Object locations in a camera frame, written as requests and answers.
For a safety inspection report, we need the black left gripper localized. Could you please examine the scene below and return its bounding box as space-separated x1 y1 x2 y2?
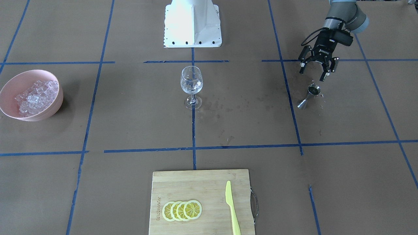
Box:
298 29 342 82

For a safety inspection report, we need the steel cocktail jigger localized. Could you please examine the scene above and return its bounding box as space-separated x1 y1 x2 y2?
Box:
297 84 321 109

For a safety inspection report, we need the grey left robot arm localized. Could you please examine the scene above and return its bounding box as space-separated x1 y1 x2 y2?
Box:
298 0 370 81

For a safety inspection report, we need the clear wine glass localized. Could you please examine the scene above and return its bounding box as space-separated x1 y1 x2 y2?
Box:
180 66 203 109

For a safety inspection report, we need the pile of ice cubes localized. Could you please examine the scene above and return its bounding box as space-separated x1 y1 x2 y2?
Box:
15 80 59 117

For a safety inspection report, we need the bamboo cutting board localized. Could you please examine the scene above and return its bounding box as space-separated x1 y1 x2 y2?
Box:
148 169 255 235

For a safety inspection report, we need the yellow plastic knife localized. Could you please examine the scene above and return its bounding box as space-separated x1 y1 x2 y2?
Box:
224 180 241 235

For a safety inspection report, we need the pink bowl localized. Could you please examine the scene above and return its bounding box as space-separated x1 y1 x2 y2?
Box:
1 70 64 122

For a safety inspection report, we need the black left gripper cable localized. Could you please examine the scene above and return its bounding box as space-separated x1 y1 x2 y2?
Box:
301 27 328 46

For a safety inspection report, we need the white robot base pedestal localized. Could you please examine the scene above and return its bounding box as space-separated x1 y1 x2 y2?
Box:
163 0 222 48

